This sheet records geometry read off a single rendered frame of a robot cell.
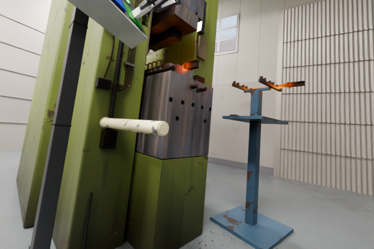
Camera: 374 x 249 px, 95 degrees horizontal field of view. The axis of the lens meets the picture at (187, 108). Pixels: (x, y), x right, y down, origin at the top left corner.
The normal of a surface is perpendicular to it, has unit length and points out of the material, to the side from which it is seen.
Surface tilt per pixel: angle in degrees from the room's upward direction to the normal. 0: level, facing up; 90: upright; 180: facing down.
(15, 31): 90
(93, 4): 150
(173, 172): 90
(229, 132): 90
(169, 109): 90
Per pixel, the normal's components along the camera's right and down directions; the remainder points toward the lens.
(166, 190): 0.73, -0.01
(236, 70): -0.51, -0.15
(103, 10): 0.40, 0.88
